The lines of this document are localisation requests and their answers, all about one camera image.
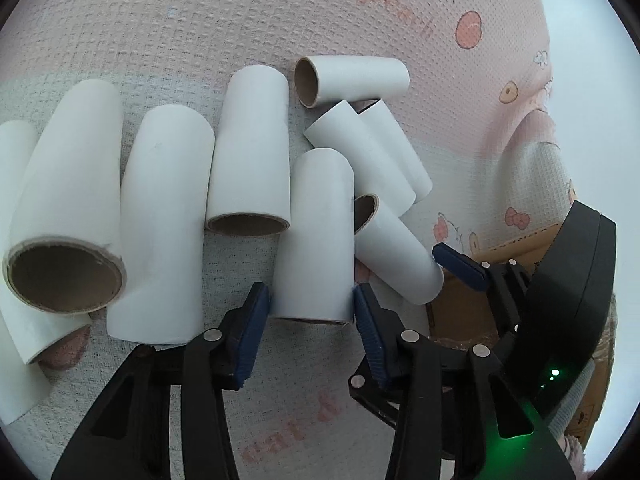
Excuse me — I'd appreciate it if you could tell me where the person's right forearm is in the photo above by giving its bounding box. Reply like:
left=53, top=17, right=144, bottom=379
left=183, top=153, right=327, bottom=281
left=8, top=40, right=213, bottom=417
left=562, top=432, right=598, bottom=480

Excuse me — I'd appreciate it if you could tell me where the pile of white tubes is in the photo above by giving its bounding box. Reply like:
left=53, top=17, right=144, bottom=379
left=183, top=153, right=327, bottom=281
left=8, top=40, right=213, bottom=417
left=0, top=55, right=446, bottom=426

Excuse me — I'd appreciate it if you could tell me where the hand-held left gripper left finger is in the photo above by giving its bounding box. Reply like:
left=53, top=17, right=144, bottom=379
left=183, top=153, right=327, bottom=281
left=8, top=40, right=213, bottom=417
left=52, top=282, right=271, bottom=480

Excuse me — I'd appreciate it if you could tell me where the pink printed blanket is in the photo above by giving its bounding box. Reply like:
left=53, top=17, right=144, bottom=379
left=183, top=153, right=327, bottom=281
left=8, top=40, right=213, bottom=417
left=0, top=0, right=576, bottom=480

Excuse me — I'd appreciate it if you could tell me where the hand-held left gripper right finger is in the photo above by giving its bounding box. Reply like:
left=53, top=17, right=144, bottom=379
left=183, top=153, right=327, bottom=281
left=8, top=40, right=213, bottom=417
left=354, top=284, right=573, bottom=480

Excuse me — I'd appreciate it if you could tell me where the white cardboard tube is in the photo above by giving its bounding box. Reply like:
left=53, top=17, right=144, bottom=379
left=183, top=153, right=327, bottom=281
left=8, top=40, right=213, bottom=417
left=272, top=147, right=357, bottom=325

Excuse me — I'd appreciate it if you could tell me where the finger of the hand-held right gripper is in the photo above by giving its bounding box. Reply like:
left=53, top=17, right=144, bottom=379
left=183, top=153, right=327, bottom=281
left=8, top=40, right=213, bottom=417
left=348, top=364, right=402, bottom=429
left=432, top=242, right=533, bottom=341

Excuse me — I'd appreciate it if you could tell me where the brown cardboard box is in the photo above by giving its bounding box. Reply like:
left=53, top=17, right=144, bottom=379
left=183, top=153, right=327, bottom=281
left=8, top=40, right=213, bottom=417
left=425, top=224, right=615, bottom=438

